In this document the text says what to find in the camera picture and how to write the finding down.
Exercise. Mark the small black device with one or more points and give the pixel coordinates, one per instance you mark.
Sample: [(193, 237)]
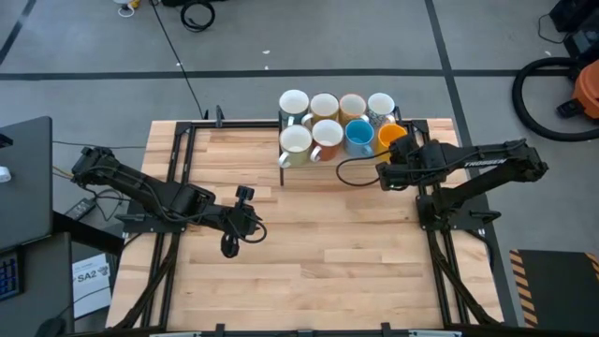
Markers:
[(4, 139)]

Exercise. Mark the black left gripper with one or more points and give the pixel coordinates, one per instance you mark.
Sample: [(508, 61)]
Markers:
[(241, 222)]

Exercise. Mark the mustard yellow mug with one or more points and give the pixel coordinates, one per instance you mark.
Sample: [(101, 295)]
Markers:
[(324, 106)]

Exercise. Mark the black desk crossbar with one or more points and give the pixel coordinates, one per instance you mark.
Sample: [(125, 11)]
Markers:
[(89, 234)]

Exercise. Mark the black equipment case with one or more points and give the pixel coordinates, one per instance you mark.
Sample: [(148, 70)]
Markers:
[(578, 11), (585, 44)]

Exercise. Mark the black hazard-striped mat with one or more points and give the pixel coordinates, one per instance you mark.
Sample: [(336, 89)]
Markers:
[(557, 285)]

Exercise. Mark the light blue mug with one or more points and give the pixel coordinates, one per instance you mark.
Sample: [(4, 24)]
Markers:
[(359, 136)]

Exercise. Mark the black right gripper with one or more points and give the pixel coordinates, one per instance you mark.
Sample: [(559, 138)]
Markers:
[(402, 168)]

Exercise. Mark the white printed paper sheet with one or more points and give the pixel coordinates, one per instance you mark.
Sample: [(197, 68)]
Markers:
[(91, 290)]

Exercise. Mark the dark grey desk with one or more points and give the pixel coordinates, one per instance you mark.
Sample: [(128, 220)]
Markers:
[(42, 290)]

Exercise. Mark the orange mug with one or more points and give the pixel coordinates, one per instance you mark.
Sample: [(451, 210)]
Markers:
[(384, 135)]

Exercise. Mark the yellow patterned mug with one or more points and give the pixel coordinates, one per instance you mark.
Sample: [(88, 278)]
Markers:
[(352, 106)]

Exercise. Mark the light green mug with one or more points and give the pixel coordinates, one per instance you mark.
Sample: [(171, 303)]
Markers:
[(297, 139)]

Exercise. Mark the red mug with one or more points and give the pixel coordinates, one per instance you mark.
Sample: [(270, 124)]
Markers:
[(327, 136)]

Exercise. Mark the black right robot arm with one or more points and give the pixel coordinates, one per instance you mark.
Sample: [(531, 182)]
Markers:
[(491, 161)]

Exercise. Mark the wooden shelf with black legs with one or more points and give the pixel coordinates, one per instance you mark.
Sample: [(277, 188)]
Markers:
[(318, 177)]

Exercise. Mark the grey cabinet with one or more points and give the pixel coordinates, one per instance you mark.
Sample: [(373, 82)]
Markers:
[(25, 196)]

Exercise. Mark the backlit black keyboard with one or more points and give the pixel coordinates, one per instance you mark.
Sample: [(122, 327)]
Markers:
[(9, 276)]

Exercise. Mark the orange shop vacuum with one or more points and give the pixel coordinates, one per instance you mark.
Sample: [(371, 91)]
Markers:
[(516, 98), (590, 89)]

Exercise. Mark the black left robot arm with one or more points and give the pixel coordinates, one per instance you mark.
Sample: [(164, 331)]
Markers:
[(135, 185)]

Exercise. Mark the black metal rig frame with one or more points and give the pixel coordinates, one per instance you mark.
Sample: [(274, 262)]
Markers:
[(243, 124)]

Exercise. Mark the yellow plug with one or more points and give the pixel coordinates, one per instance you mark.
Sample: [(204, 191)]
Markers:
[(135, 4)]

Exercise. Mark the white tape roll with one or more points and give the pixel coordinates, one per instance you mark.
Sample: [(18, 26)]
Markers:
[(4, 174)]

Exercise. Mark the teal mug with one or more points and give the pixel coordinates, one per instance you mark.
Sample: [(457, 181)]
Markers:
[(293, 104)]

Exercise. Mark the black power brick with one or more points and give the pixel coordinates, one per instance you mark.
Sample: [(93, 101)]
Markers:
[(80, 209)]

